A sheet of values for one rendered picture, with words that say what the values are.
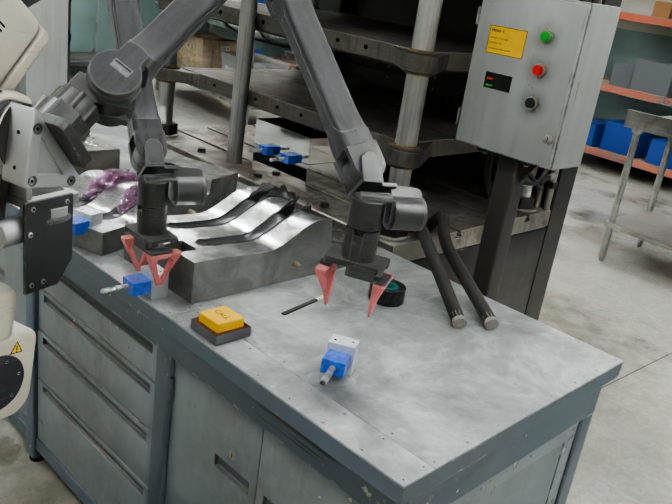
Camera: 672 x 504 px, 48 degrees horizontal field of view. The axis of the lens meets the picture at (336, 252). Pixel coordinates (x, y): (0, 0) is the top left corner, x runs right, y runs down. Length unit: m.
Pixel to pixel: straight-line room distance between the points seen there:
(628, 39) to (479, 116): 6.40
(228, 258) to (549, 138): 0.85
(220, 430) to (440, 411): 0.47
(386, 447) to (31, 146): 0.67
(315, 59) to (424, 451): 0.66
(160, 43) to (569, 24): 1.03
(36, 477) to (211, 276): 1.05
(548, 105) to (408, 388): 0.88
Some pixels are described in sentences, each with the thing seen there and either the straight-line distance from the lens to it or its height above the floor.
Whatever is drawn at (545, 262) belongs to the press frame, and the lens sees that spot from 2.84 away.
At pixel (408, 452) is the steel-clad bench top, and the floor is 0.80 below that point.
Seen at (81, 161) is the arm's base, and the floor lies 1.15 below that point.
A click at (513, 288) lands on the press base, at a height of 0.51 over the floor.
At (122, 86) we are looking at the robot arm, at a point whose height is 1.26.
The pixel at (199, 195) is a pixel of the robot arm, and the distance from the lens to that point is 1.48.
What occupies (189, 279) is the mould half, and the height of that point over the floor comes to 0.85.
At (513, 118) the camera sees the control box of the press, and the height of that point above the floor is 1.17.
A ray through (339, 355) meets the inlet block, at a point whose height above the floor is 0.84.
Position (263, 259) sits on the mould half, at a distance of 1.61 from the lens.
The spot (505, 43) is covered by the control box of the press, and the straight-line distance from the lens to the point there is 2.01.
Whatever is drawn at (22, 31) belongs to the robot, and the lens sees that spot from 1.27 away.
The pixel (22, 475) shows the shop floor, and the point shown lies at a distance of 2.40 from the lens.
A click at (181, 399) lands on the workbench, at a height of 0.58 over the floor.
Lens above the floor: 1.46
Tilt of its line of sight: 20 degrees down
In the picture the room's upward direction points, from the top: 9 degrees clockwise
